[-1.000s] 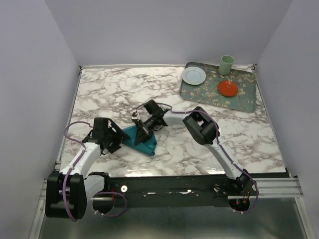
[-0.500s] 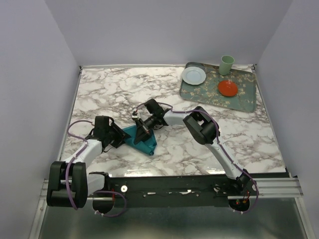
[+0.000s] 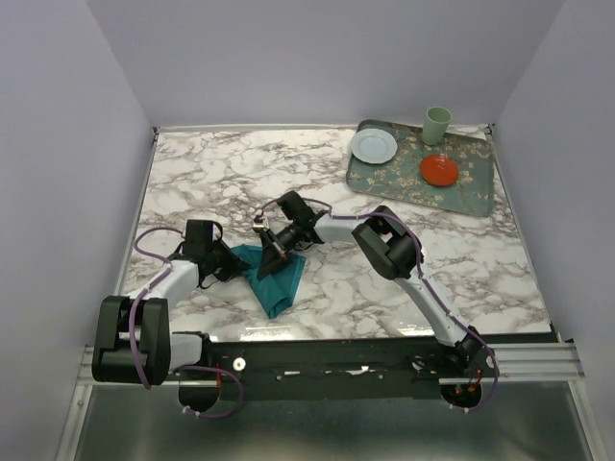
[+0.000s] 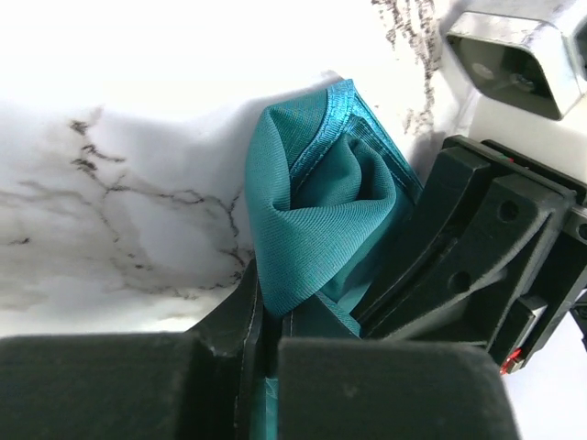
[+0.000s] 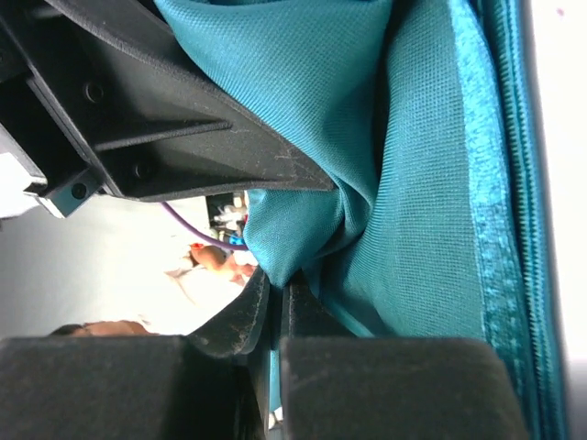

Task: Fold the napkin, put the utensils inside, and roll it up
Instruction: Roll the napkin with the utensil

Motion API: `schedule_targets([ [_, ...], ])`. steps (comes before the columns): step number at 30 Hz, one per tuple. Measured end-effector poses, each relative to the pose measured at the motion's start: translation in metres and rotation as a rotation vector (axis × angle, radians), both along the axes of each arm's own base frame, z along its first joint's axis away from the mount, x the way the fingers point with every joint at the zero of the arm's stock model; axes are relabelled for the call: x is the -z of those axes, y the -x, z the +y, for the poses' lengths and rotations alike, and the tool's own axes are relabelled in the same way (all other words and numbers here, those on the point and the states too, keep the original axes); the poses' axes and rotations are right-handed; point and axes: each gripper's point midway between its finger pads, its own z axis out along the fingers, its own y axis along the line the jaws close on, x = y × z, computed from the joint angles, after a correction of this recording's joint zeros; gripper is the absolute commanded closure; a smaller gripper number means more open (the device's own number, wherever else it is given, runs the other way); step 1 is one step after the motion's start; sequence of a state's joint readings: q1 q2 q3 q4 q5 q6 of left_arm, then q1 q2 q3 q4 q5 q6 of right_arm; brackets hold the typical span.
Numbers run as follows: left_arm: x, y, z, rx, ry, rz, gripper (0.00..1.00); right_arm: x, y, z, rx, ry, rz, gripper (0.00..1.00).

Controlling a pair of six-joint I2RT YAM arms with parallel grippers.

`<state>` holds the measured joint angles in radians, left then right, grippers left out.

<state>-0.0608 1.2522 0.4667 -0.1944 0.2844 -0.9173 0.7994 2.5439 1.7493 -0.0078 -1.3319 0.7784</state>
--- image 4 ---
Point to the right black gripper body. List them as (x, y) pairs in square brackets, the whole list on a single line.
[(493, 256)]

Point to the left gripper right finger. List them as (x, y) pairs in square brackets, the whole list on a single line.
[(333, 385)]

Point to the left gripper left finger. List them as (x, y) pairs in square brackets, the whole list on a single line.
[(202, 383)]

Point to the teal cloth napkin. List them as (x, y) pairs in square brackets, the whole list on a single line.
[(327, 190)]

